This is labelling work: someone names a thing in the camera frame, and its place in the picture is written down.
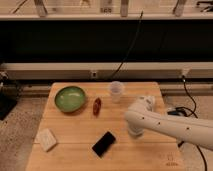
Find clear plastic cup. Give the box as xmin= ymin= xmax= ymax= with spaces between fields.
xmin=108 ymin=81 xmax=125 ymax=103

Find black eraser block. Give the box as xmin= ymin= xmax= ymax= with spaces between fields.
xmin=92 ymin=132 xmax=116 ymax=157

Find green ceramic bowl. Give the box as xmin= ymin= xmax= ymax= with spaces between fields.
xmin=54 ymin=86 xmax=86 ymax=113

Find black floor cables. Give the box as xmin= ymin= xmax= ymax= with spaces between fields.
xmin=166 ymin=75 xmax=209 ymax=171

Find white sponge block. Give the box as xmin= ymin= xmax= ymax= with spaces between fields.
xmin=36 ymin=129 xmax=57 ymax=152

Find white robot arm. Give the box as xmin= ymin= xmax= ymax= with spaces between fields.
xmin=124 ymin=96 xmax=213 ymax=151

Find black hanging cable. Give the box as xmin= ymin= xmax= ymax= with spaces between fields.
xmin=105 ymin=10 xmax=145 ymax=81

